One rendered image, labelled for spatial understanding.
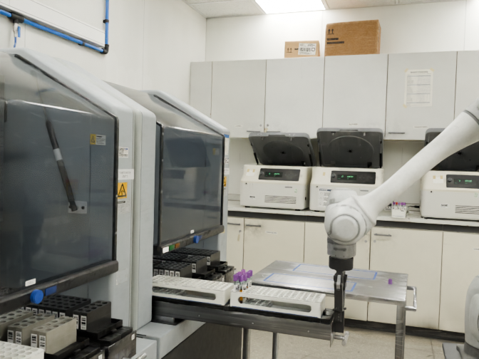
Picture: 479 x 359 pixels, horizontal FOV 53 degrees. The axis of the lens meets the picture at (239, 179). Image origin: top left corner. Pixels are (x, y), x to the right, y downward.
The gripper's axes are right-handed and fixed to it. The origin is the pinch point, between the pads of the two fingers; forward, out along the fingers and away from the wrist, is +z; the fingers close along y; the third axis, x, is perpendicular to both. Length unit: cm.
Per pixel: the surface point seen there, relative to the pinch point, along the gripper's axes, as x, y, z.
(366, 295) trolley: 6.6, -26.0, -2.0
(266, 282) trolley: -31.4, -28.2, -2.2
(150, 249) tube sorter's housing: -61, 11, -19
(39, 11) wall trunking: -166, -57, -126
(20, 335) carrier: -67, 61, -7
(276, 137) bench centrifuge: -83, -243, -71
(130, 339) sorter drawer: -52, 37, 0
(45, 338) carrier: -60, 61, -7
